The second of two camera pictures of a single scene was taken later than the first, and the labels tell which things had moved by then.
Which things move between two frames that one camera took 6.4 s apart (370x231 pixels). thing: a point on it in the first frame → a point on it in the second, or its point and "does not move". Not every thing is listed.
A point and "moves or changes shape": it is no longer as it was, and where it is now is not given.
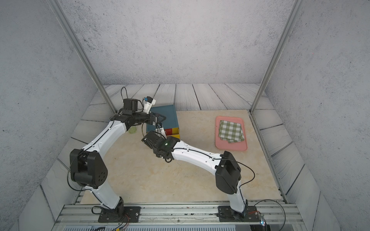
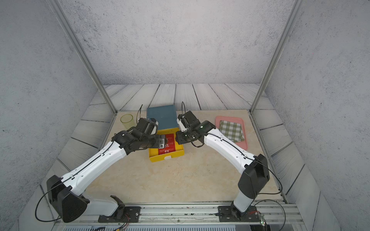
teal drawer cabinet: x=170 y=124 does not move
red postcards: x=168 y=131 moves or changes shape
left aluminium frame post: x=77 y=44 does not move
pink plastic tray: x=230 y=133 does not move
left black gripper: x=150 y=117 → x=160 y=143
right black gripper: x=168 y=138 → x=179 y=139
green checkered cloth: x=231 y=132 does not move
